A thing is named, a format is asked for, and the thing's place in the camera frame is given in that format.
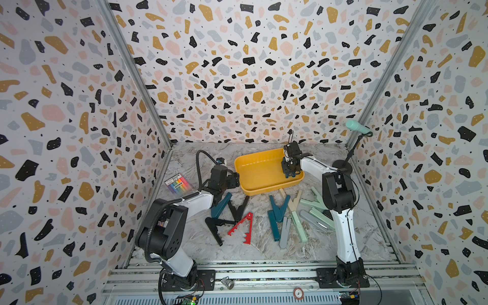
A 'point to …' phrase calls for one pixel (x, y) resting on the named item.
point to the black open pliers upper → (238, 213)
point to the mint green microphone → (354, 125)
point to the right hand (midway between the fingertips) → (291, 165)
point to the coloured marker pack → (178, 185)
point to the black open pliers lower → (212, 223)
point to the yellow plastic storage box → (262, 171)
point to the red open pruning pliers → (248, 237)
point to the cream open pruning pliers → (292, 204)
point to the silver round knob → (228, 283)
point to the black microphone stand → (344, 164)
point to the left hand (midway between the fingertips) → (236, 174)
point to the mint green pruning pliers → (299, 227)
